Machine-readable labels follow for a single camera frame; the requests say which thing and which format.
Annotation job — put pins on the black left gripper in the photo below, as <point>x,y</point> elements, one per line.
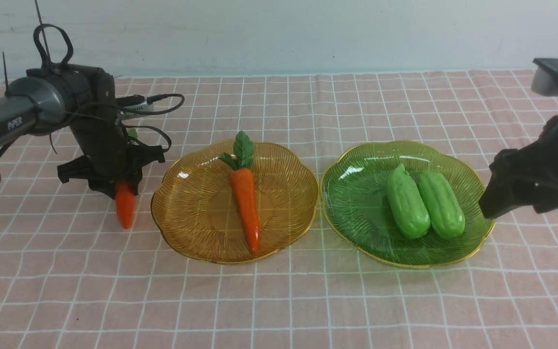
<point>109,153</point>

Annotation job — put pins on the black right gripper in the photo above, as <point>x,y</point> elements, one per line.
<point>525,177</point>

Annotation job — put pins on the orange toy carrot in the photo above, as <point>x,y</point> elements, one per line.
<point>125,201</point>
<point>242,184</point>

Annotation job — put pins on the green toy gourd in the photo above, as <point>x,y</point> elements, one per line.
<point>407,206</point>
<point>446,215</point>

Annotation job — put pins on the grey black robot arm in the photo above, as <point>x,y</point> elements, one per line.
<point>59,95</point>

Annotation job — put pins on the amber ribbed plastic plate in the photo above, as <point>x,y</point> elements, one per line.
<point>195,210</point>

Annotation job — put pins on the green ribbed plastic plate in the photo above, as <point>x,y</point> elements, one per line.
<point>355,203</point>

